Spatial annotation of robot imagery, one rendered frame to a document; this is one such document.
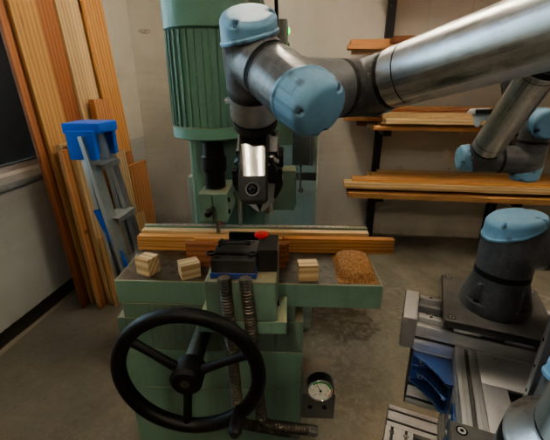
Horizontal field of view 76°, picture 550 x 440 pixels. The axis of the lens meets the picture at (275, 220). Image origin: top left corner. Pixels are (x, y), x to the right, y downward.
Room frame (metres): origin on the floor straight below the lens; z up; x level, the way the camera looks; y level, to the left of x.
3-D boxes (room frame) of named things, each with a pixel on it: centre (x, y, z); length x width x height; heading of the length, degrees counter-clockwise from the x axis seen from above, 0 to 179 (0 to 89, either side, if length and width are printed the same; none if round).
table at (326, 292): (0.74, 0.06, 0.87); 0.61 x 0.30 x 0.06; 88
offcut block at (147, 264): (0.73, 0.30, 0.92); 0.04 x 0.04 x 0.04; 67
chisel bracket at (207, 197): (0.87, 0.14, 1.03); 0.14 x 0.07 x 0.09; 178
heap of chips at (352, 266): (0.75, -0.19, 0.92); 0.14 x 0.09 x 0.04; 178
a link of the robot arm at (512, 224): (0.72, -0.53, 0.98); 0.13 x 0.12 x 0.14; 82
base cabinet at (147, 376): (0.97, 0.14, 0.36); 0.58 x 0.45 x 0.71; 178
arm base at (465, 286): (0.72, -0.53, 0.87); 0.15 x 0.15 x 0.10
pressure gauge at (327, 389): (0.63, -0.10, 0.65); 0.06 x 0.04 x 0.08; 88
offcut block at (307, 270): (0.71, -0.07, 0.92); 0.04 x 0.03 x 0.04; 94
